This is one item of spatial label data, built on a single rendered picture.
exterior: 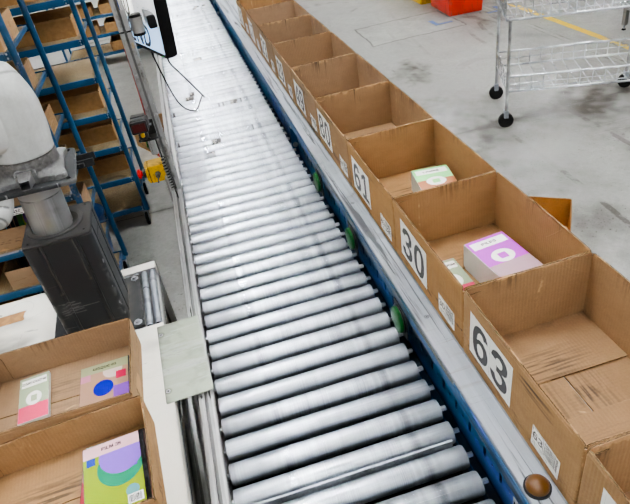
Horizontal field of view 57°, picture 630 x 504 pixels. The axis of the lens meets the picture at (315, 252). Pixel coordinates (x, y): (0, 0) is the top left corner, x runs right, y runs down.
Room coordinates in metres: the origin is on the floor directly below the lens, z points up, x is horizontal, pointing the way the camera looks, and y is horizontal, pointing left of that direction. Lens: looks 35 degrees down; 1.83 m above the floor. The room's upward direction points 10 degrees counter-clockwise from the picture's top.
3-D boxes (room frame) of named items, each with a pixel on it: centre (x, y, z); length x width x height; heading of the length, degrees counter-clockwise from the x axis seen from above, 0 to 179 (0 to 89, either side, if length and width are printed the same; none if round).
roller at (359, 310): (1.20, 0.09, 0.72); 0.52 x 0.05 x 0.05; 99
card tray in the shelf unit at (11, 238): (2.40, 1.21, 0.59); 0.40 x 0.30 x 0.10; 97
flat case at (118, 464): (0.78, 0.50, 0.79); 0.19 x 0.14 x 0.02; 14
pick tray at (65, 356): (1.06, 0.69, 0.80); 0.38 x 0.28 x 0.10; 100
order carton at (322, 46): (2.64, -0.15, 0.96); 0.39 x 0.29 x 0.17; 9
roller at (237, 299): (1.39, 0.12, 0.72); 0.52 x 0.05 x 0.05; 99
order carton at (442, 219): (1.09, -0.39, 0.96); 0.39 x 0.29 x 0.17; 9
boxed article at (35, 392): (1.08, 0.77, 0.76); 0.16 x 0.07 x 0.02; 15
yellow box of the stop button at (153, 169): (2.09, 0.56, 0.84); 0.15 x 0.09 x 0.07; 9
